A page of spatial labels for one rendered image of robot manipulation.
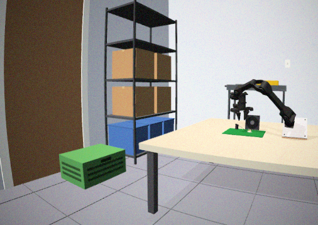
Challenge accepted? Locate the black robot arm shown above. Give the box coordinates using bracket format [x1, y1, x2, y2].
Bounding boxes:
[231, 79, 296, 128]

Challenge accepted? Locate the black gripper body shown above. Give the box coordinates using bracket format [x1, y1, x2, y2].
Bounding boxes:
[230, 101, 253, 113]

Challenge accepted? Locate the green circuit board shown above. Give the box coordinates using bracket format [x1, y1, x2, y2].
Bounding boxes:
[222, 128, 266, 138]

